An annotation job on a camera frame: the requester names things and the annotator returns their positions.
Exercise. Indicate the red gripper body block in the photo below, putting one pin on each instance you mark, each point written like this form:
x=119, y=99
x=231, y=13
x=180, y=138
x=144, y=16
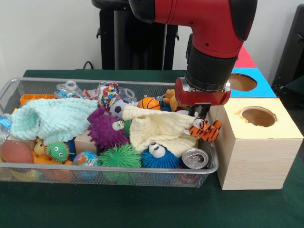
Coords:
x=204, y=98

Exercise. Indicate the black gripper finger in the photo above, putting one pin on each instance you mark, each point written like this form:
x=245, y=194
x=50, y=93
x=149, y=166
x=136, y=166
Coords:
x=207, y=111
x=195, y=111

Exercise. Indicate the tiger plush toy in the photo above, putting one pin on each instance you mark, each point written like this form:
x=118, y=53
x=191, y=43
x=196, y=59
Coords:
x=208, y=131

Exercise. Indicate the pale yellow cloth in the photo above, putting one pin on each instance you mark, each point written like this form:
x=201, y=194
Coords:
x=159, y=130

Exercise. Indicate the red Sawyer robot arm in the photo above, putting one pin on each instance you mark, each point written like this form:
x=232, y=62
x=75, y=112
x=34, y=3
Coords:
x=209, y=23

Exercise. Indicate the clear mesh bin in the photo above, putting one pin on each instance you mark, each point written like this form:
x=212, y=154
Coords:
x=28, y=85

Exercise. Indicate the silver drink can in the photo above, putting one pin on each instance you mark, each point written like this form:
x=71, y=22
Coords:
x=192, y=158

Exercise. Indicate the small orange basketball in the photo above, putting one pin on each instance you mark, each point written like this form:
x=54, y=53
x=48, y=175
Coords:
x=148, y=103

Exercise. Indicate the blue spiky ball with eyes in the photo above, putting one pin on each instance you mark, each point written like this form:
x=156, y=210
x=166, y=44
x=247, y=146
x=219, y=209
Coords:
x=159, y=156

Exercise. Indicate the small soccer ball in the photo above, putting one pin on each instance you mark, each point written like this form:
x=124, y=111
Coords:
x=118, y=108

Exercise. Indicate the large green spiky ball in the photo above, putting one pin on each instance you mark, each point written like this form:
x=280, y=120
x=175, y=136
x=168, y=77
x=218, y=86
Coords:
x=119, y=156

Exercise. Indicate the purple spiky ball with eyes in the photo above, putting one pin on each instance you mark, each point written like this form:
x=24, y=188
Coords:
x=107, y=128

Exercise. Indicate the dark green table cloth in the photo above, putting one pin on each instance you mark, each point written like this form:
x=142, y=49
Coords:
x=142, y=209

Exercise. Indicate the small globe print ball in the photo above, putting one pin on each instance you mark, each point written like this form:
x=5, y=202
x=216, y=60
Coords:
x=85, y=159

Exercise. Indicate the small green ball with eyes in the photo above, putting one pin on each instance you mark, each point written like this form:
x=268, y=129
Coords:
x=58, y=151

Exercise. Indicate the mint green cloth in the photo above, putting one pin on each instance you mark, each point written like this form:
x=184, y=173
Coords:
x=52, y=118

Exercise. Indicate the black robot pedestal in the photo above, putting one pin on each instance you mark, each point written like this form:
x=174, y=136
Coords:
x=128, y=42

